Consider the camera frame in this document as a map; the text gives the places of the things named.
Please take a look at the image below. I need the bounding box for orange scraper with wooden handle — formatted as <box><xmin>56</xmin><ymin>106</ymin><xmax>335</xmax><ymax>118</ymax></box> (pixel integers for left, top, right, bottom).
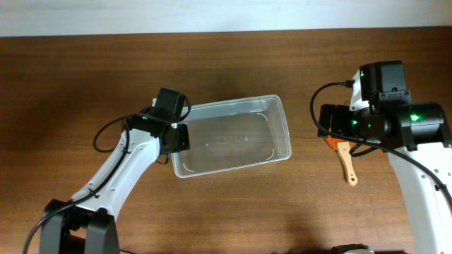
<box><xmin>324</xmin><ymin>136</ymin><xmax>358</xmax><ymax>186</ymax></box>

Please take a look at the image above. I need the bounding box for clear plastic container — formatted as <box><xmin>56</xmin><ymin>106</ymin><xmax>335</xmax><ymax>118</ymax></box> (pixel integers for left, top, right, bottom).
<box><xmin>172</xmin><ymin>95</ymin><xmax>292</xmax><ymax>179</ymax></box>

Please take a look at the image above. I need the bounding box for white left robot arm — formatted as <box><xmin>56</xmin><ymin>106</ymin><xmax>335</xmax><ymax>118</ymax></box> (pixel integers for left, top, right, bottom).
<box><xmin>34</xmin><ymin>107</ymin><xmax>191</xmax><ymax>253</ymax></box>

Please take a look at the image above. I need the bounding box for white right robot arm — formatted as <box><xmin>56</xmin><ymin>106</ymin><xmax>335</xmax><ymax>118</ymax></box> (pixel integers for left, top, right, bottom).
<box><xmin>312</xmin><ymin>101</ymin><xmax>451</xmax><ymax>253</ymax></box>

